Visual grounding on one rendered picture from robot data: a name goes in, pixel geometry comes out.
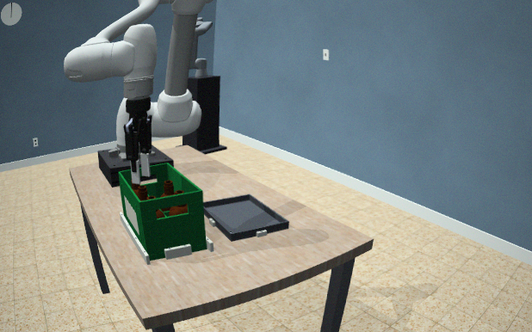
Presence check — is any green divided crate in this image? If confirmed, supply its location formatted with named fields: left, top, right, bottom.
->
left=119, top=163, right=207, bottom=261

